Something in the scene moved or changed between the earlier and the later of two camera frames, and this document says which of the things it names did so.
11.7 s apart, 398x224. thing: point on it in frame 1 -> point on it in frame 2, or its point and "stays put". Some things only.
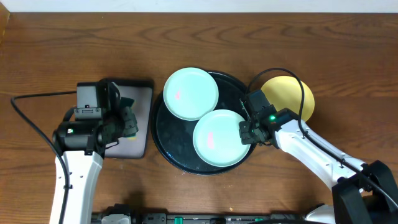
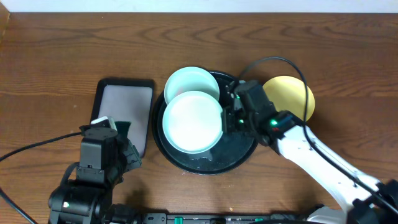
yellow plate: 284,92 stays put
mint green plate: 217,139 -> 193,122
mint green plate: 189,93 stays put
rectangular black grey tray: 141,91 stays put
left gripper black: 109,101 -> 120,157
